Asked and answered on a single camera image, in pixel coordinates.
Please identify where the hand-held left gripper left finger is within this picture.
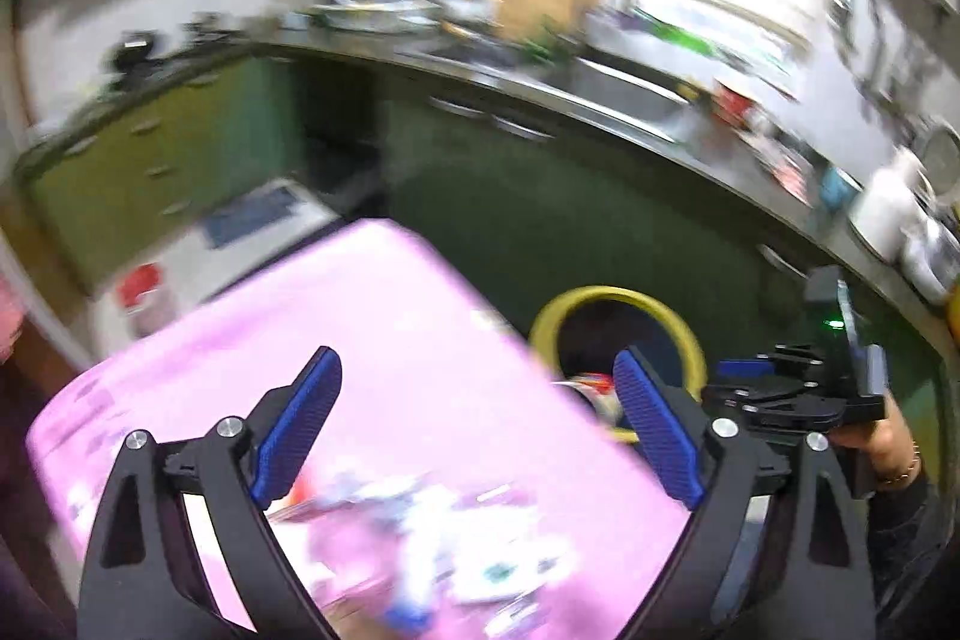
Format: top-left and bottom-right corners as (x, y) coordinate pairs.
(77, 346), (344, 640)

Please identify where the red drink can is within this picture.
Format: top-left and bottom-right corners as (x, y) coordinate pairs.
(559, 371), (623, 423)

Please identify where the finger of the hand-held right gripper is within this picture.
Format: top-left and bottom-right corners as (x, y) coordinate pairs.
(700, 381), (848, 436)
(714, 344), (827, 387)

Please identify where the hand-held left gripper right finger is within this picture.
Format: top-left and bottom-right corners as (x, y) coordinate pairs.
(611, 346), (878, 640)

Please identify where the black wok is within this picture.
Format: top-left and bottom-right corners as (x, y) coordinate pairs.
(109, 31), (162, 80)

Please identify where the person's right hand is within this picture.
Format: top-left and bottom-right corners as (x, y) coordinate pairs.
(831, 394), (921, 500)

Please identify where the person's right forearm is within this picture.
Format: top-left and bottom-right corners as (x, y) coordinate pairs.
(861, 473), (960, 640)

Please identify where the yellow rimmed black trash bin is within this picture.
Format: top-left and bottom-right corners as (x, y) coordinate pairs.
(528, 285), (707, 447)

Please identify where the light green drawer cabinet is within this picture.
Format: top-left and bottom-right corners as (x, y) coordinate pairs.
(21, 53), (305, 292)

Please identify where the dark green sink cabinet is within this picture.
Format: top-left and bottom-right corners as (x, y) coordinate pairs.
(371, 59), (942, 461)

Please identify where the wooden cutting board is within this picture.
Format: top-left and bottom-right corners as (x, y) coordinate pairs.
(496, 0), (605, 43)

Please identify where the pink tablecloth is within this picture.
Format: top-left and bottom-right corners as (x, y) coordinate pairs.
(26, 218), (692, 640)

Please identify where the white crumpled wrapper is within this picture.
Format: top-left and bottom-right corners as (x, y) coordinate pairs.
(390, 482), (582, 615)

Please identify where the steel kitchen sink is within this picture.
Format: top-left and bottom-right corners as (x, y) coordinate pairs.
(566, 56), (695, 145)

